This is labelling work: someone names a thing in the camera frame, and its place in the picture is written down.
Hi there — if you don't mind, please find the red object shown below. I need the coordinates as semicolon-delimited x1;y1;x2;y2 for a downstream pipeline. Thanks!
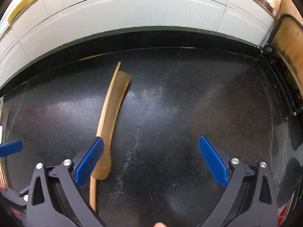
278;203;290;226

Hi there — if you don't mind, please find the person's right hand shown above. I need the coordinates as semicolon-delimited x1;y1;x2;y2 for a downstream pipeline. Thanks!
154;222;167;227

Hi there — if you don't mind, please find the yellow sponge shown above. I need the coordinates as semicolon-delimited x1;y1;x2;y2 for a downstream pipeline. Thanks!
7;0;33;24

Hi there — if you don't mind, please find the clear plastic utensil tray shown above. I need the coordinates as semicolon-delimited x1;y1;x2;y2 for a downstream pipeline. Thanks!
1;97;8;186

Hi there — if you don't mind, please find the wooden chopstick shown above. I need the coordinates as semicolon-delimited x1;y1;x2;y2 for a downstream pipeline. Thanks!
89;61;121;212

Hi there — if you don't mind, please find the tan plastic spoon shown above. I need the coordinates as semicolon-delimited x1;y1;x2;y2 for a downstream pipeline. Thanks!
92;70;130;180

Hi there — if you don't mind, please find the person's left hand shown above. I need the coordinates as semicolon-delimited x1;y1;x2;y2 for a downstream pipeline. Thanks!
0;183;7;191

